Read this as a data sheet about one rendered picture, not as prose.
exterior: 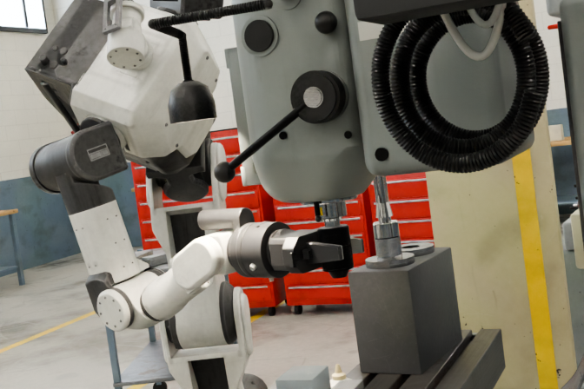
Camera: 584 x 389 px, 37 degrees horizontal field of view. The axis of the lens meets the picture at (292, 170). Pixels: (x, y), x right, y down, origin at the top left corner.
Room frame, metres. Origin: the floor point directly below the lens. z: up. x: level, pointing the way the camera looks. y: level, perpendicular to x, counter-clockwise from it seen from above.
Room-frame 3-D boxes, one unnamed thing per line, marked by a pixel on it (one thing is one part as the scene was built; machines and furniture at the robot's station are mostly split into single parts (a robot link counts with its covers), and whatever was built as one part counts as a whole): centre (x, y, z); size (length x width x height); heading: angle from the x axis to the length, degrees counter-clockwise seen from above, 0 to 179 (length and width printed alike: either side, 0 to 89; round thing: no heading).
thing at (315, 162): (1.28, -0.05, 1.47); 0.21 x 0.19 x 0.32; 156
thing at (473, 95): (1.20, -0.23, 1.47); 0.24 x 0.19 x 0.26; 156
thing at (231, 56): (1.32, 0.05, 1.45); 0.04 x 0.04 x 0.21; 66
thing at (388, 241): (1.57, -0.16, 1.19); 0.05 x 0.05 x 0.06
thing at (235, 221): (1.42, 0.11, 1.25); 0.11 x 0.11 x 0.11; 51
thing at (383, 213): (1.57, -0.16, 1.28); 0.03 x 0.03 x 0.11
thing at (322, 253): (1.25, -0.03, 1.23); 0.06 x 0.02 x 0.03; 51
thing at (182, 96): (1.33, 0.14, 1.48); 0.07 x 0.07 x 0.06
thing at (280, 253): (1.34, 0.02, 1.23); 0.13 x 0.12 x 0.10; 141
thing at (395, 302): (1.62, -0.18, 1.06); 0.22 x 0.12 x 0.20; 149
